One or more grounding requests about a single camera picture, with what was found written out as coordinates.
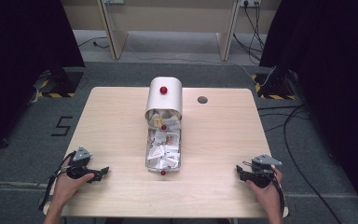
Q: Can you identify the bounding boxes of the left hand-held gripper black cable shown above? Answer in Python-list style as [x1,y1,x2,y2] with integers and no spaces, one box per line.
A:
[37,151,76,212]

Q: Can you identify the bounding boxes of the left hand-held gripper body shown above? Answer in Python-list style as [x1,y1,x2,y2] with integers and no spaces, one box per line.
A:
[65,147,98,181]

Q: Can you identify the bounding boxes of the silver metal lid red knob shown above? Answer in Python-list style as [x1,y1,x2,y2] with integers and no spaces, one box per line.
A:
[145,77,184,121]

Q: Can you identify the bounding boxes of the hand-held gripper black cable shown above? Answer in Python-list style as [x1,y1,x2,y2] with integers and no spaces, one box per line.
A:
[241,161,286,217]
[37,151,76,212]

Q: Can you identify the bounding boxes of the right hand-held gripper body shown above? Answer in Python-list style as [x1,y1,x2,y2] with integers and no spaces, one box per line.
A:
[245,153,283,189]

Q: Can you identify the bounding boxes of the person's right hand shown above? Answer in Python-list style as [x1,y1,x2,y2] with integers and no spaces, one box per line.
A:
[245,167,284,208]

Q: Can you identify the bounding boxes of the light wooden desk frame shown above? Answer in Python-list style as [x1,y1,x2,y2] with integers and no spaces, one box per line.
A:
[60,0,282,62]

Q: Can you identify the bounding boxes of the right hand-held gripper black cable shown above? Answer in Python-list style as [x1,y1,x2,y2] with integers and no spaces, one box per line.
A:
[241,161,286,217]

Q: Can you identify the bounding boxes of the bundle of black power cables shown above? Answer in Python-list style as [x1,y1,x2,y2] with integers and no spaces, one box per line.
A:
[232,0,267,63]

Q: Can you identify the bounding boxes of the person's left hand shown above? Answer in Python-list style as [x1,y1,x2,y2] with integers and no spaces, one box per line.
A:
[53,157,95,205]

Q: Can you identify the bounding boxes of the black curtain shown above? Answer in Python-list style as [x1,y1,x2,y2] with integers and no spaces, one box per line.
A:
[258,0,358,216]
[0,0,87,162]

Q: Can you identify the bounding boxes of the shallow-open white drawer red knob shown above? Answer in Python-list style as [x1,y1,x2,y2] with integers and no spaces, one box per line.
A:
[145,108,183,132]

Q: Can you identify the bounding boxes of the stand base with hazard tape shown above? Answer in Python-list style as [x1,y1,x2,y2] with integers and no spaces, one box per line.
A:
[33,69,85,99]
[251,68,298,101]

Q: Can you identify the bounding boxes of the crumpled pile of paper packets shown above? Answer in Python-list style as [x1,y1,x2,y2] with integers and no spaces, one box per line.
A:
[146,109,182,129]

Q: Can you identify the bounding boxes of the long black floor cables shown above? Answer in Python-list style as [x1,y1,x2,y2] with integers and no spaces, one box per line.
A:
[256,104,345,224]

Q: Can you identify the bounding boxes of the white power strip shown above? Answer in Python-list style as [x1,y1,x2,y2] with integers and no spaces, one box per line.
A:
[239,0,262,8]

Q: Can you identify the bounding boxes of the thin white floor cable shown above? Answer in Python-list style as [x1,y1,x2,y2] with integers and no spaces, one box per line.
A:
[126,42,277,88]

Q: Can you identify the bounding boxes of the short black floor cable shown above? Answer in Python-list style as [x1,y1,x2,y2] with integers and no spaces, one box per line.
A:
[77,36,110,49]

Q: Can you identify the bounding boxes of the flat pile of white packets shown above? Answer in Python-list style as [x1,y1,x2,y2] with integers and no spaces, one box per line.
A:
[146,129,181,170]

